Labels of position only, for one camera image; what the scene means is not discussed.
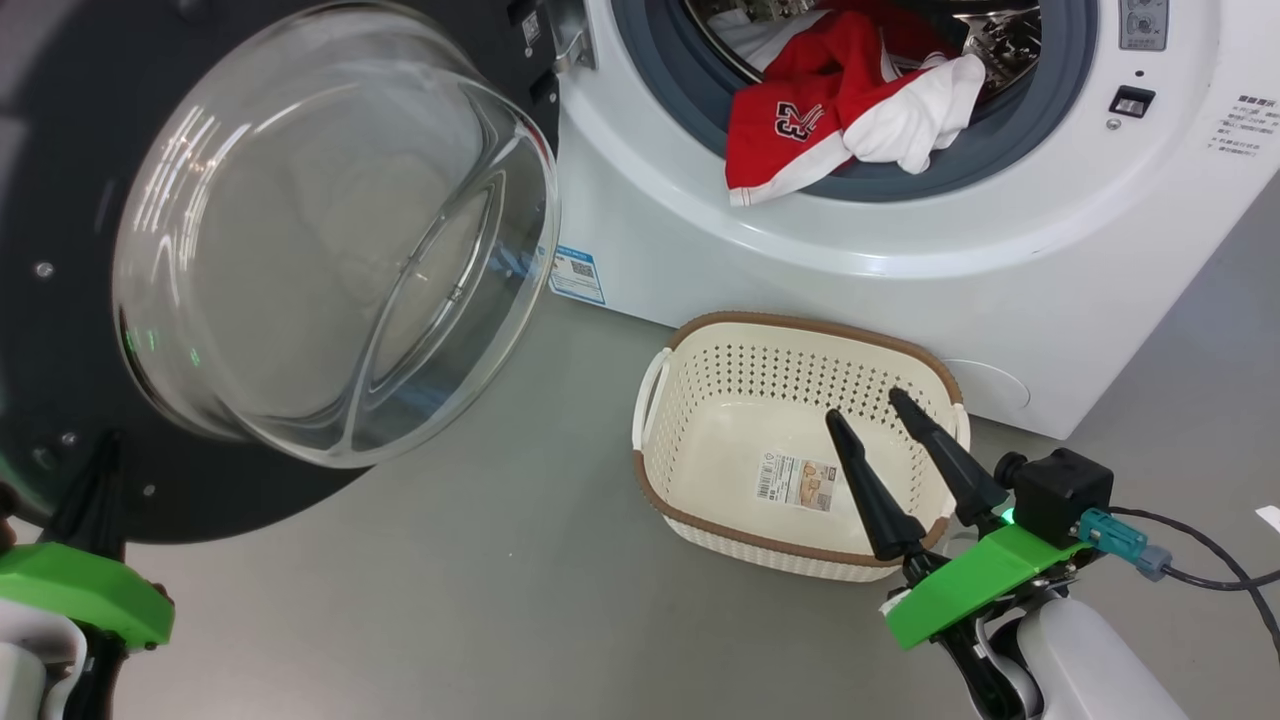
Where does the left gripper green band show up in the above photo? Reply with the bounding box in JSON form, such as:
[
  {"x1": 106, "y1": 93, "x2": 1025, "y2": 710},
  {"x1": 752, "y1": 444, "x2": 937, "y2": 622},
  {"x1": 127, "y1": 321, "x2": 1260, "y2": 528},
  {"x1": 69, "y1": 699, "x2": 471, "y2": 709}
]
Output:
[{"x1": 0, "y1": 430, "x2": 176, "y2": 651}]

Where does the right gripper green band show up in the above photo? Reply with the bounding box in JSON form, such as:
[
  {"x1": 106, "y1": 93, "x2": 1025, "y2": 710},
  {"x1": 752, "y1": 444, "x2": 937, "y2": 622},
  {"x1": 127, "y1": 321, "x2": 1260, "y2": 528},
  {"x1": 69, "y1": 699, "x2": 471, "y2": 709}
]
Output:
[{"x1": 825, "y1": 388, "x2": 1091, "y2": 651}]

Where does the black washer door with glass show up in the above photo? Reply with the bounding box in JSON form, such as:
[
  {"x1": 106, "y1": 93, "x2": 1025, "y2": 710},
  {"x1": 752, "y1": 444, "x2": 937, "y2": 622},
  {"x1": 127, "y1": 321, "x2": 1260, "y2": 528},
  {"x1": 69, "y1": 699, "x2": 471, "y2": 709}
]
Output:
[{"x1": 0, "y1": 0, "x2": 563, "y2": 546}]

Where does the red and white jersey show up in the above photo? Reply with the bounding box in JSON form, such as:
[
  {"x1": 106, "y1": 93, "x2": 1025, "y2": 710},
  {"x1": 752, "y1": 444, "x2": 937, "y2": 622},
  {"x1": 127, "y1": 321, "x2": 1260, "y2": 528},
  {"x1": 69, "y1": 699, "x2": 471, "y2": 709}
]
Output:
[{"x1": 708, "y1": 0, "x2": 1041, "y2": 208}]

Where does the printed paper product label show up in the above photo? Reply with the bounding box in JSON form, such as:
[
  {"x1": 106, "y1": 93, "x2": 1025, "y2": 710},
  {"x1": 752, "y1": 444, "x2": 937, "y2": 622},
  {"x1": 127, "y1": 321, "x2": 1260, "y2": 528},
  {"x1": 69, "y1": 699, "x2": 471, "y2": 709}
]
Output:
[{"x1": 755, "y1": 452, "x2": 836, "y2": 513}]

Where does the white front-load washing machine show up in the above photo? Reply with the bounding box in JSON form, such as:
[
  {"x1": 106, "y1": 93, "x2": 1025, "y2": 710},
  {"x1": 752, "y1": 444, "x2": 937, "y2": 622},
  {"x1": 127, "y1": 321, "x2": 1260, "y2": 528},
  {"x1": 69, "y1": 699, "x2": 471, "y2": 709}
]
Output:
[{"x1": 555, "y1": 0, "x2": 1280, "y2": 441}]

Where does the cream perforated laundry basket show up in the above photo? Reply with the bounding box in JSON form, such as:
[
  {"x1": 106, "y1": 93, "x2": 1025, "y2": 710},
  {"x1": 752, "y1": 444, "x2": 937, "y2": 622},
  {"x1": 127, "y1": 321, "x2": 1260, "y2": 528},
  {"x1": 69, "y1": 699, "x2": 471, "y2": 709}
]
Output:
[{"x1": 632, "y1": 311, "x2": 971, "y2": 583}]

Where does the round white filter cover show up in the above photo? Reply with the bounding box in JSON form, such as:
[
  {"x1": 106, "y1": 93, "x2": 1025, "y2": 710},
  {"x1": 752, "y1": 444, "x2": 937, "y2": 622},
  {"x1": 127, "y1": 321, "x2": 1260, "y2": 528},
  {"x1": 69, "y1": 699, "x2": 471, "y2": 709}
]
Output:
[{"x1": 940, "y1": 360, "x2": 1031, "y2": 413}]

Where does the blue energy label sticker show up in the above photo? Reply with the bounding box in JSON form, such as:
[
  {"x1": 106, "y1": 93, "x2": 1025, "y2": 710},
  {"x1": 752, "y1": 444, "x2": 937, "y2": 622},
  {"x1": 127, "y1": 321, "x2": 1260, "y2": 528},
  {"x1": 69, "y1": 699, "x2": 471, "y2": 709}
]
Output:
[{"x1": 548, "y1": 247, "x2": 607, "y2": 306}]

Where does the grey warning sticker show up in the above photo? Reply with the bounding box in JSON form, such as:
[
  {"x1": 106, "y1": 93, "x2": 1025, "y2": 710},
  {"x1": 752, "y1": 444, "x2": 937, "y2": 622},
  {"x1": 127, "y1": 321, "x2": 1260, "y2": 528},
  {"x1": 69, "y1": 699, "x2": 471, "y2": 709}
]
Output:
[{"x1": 1118, "y1": 0, "x2": 1169, "y2": 51}]

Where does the black cable with teal connector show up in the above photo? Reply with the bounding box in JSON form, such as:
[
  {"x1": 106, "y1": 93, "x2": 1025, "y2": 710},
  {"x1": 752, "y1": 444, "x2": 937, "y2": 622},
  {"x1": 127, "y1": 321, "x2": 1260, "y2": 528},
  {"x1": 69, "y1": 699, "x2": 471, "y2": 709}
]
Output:
[{"x1": 1078, "y1": 505, "x2": 1280, "y2": 661}]

